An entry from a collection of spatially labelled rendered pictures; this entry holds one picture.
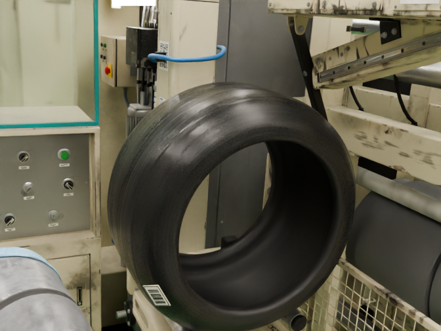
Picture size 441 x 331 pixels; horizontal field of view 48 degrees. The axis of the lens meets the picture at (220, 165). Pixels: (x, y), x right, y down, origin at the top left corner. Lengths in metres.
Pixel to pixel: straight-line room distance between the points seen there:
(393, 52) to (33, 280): 0.91
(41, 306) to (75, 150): 1.14
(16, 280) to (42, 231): 1.13
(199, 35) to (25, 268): 0.89
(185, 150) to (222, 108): 0.12
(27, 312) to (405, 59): 0.93
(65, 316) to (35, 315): 0.03
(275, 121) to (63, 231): 0.94
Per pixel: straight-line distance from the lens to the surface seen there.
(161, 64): 1.40
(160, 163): 0.99
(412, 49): 1.18
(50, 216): 1.70
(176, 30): 1.33
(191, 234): 1.49
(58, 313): 0.55
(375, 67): 1.27
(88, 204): 1.72
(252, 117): 1.01
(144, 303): 1.42
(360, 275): 1.38
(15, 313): 0.55
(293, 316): 1.31
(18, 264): 0.63
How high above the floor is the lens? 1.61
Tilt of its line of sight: 16 degrees down
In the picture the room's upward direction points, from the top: 4 degrees clockwise
